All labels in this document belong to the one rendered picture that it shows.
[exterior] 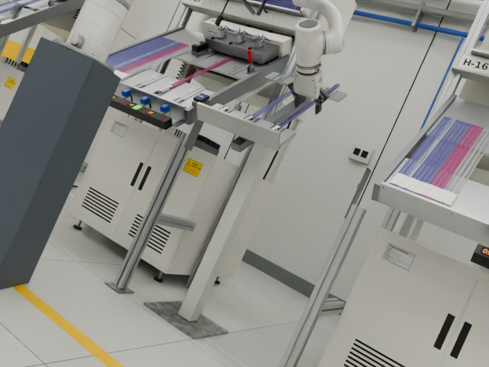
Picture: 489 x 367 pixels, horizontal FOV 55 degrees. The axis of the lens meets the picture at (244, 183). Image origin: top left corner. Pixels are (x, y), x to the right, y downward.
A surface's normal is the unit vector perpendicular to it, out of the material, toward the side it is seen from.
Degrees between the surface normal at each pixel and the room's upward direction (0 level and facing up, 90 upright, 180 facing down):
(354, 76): 90
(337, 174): 90
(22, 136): 90
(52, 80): 90
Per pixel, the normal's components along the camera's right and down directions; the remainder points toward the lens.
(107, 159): -0.44, -0.20
